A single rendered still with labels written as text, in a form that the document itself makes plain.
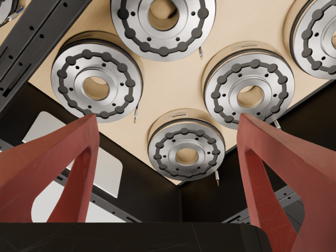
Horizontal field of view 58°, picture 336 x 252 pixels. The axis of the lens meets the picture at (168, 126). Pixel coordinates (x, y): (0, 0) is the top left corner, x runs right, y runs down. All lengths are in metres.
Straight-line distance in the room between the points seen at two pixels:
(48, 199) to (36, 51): 0.53
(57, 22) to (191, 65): 0.17
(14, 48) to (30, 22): 0.03
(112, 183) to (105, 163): 0.03
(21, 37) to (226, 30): 0.21
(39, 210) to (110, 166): 0.43
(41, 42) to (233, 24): 0.20
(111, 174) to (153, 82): 0.13
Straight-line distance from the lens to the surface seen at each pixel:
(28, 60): 0.28
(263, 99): 0.36
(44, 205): 0.79
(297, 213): 0.59
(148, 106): 0.39
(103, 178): 0.38
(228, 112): 0.37
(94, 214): 0.78
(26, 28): 0.27
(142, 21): 0.31
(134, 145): 0.43
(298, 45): 0.35
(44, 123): 0.38
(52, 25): 0.26
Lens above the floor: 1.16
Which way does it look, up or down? 54 degrees down
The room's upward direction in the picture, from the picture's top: 180 degrees counter-clockwise
